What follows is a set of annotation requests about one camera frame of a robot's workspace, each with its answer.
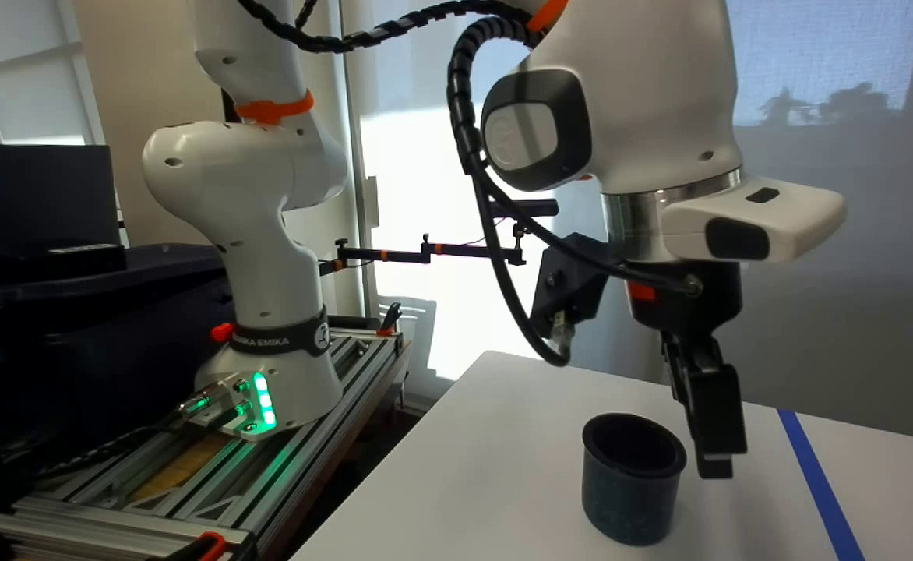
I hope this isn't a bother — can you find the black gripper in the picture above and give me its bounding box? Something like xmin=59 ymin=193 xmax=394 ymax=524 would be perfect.
xmin=625 ymin=260 xmax=752 ymax=484

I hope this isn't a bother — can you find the dark blue plastic cup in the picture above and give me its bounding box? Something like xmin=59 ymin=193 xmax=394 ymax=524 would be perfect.
xmin=578 ymin=411 xmax=688 ymax=548

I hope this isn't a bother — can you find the blue tape stripe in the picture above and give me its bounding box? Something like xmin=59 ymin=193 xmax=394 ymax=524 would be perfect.
xmin=775 ymin=405 xmax=868 ymax=561

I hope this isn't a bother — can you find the black desk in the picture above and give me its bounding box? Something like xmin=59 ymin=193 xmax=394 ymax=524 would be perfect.
xmin=0 ymin=242 xmax=241 ymax=524

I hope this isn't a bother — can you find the black monitor with blue light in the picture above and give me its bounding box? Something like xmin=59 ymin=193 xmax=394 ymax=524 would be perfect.
xmin=0 ymin=140 xmax=127 ymax=282

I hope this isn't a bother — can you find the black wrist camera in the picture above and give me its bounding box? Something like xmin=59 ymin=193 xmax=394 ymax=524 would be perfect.
xmin=530 ymin=232 xmax=618 ymax=337

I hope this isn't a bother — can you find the black corrugated cable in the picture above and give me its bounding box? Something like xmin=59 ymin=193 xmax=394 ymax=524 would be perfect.
xmin=232 ymin=0 xmax=708 ymax=370

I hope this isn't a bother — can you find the black camera mounting rod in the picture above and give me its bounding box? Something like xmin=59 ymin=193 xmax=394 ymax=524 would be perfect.
xmin=318 ymin=234 xmax=530 ymax=277

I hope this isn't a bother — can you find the white window handle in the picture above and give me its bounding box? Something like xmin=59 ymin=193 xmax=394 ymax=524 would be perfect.
xmin=361 ymin=176 xmax=382 ymax=232

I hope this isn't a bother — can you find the aluminium extrusion base frame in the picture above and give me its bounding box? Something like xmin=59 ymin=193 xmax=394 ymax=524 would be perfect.
xmin=0 ymin=310 xmax=418 ymax=561

